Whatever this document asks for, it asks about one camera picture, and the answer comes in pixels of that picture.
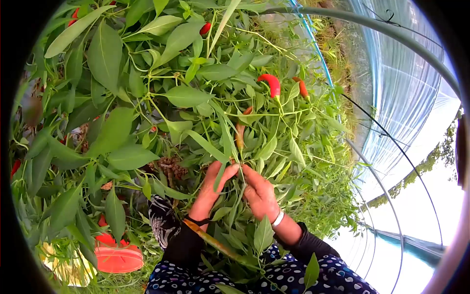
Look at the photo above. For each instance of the black wrist band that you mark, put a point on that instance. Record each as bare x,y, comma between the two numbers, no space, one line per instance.
196,220

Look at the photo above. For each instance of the person's left hand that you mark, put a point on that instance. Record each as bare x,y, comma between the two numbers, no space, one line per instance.
207,200

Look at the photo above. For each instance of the green chili pepper plant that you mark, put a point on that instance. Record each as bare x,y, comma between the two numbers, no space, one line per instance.
147,110

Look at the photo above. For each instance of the yellow-green stalk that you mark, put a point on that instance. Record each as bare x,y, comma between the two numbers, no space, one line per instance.
216,244

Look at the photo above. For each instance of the thin grey hoop pipe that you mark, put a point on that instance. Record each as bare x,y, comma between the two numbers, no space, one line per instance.
382,191

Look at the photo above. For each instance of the small red chili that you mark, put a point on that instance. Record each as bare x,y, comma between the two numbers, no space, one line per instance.
205,28

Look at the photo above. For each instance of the person's right thumb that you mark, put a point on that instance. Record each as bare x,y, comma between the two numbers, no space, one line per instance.
250,173

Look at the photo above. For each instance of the person's left thumb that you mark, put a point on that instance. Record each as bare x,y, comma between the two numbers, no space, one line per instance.
231,172

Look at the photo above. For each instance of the person's left fingers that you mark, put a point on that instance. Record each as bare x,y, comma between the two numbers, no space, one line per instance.
213,172

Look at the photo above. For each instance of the person's right hand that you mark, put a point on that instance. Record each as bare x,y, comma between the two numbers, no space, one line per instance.
262,198

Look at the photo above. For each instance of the person's body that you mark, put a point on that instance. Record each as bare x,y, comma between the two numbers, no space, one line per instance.
257,277

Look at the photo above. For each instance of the clear greenhouse plastic sheeting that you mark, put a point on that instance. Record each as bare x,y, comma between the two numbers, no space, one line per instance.
404,95

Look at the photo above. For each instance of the blue-white edge strip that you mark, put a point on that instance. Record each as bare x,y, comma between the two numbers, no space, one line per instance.
312,40

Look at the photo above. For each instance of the big curved red chili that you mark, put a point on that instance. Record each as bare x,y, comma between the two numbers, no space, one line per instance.
272,83

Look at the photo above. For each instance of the red plastic bucket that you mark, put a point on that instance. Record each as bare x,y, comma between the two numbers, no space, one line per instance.
117,257

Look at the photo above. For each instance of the yellow sack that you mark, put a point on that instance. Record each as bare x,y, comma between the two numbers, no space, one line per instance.
64,268

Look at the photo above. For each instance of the orange-brown half-ripe chili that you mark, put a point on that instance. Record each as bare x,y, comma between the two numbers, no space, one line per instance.
240,132

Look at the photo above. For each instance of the slim orange-red chili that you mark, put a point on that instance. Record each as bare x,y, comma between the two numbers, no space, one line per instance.
302,88

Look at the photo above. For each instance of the grey greenhouse hoop pipe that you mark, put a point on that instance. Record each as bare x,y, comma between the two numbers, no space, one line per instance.
389,31

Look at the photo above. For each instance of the person's right fingers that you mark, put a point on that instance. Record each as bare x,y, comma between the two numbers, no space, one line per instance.
250,194

